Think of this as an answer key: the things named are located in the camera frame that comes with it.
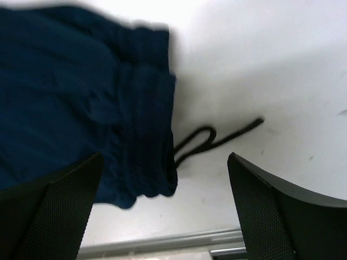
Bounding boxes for aluminium front rail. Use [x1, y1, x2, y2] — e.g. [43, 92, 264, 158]
[77, 229, 247, 259]

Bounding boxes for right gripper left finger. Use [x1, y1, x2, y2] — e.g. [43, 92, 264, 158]
[1, 153, 104, 260]

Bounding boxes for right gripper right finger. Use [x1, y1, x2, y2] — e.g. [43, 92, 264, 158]
[227, 153, 346, 259]

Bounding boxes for navy blue shorts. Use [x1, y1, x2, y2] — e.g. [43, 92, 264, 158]
[0, 6, 265, 211]

